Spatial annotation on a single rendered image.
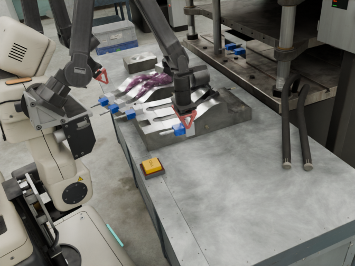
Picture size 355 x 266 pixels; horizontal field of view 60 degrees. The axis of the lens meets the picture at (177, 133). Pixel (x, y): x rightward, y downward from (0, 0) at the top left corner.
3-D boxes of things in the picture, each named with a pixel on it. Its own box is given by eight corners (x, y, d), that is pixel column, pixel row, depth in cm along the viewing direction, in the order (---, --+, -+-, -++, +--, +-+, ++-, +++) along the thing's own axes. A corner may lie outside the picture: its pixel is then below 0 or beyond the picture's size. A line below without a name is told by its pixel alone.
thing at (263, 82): (278, 114, 158) (279, 101, 154) (183, 45, 261) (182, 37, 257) (402, 75, 179) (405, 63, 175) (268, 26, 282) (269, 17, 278)
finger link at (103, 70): (108, 75, 151) (95, 62, 145) (114, 79, 146) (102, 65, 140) (97, 85, 150) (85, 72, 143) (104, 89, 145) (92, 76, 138)
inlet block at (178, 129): (162, 143, 115) (160, 131, 112) (158, 136, 119) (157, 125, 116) (195, 134, 118) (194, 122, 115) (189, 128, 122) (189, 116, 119)
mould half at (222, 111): (148, 151, 130) (142, 124, 123) (133, 123, 151) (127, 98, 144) (251, 119, 143) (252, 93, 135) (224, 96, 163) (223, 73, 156)
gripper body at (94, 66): (94, 62, 148) (84, 50, 143) (103, 67, 141) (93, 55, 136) (84, 71, 147) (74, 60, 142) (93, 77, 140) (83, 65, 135)
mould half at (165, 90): (124, 122, 153) (120, 102, 146) (101, 105, 170) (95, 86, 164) (200, 87, 176) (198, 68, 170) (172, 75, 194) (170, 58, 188)
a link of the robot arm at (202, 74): (167, 56, 108) (176, 56, 101) (196, 49, 112) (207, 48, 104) (174, 89, 112) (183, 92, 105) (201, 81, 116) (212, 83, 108)
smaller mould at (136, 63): (129, 74, 202) (127, 64, 198) (124, 67, 214) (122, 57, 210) (158, 67, 207) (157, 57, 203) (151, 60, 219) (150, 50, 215)
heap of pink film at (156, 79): (138, 101, 157) (136, 86, 153) (121, 90, 169) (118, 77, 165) (178, 83, 169) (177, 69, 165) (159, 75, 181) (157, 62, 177)
